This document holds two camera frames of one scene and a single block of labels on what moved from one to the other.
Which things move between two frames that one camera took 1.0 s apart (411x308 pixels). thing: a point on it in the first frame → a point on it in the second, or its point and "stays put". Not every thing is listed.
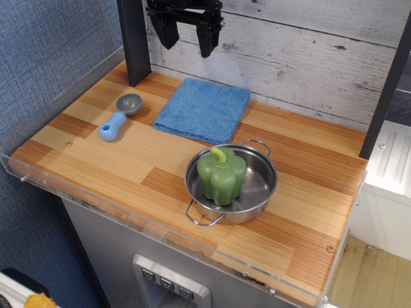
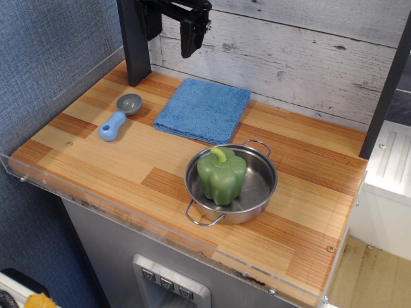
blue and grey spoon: [129, 104] stays put
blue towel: [204, 110] stays put
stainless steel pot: [233, 183] stays put
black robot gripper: [206, 14] → [193, 15]
